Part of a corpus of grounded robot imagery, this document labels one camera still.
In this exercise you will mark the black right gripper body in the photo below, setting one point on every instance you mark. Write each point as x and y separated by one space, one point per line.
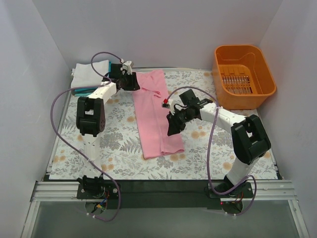
176 120

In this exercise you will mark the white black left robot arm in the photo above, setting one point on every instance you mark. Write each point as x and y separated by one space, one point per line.
91 121

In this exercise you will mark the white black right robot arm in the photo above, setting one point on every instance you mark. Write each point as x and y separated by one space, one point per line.
249 138

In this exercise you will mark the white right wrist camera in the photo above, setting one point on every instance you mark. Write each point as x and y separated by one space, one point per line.
169 104

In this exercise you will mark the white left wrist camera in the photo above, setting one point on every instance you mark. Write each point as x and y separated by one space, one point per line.
126 67

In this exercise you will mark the pink t shirt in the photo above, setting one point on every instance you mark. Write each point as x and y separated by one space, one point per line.
151 116

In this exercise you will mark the orange plastic basket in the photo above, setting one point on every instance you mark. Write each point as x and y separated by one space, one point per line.
241 77

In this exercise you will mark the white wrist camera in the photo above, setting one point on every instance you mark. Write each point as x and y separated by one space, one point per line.
169 104
126 67

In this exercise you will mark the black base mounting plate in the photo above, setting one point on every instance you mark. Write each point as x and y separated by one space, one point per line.
163 194

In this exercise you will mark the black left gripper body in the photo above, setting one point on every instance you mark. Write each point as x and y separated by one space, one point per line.
132 82

